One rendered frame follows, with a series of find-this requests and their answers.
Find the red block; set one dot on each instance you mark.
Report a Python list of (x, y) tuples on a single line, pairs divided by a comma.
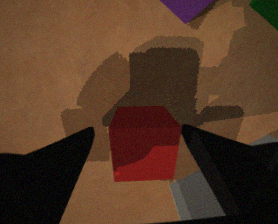
[(144, 143)]

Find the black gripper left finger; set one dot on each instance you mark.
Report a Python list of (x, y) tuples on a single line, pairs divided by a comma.
[(42, 181)]

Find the purple cube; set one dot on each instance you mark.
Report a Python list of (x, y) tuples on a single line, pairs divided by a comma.
[(186, 9)]

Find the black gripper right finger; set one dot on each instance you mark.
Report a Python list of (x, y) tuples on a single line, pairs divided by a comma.
[(235, 172)]

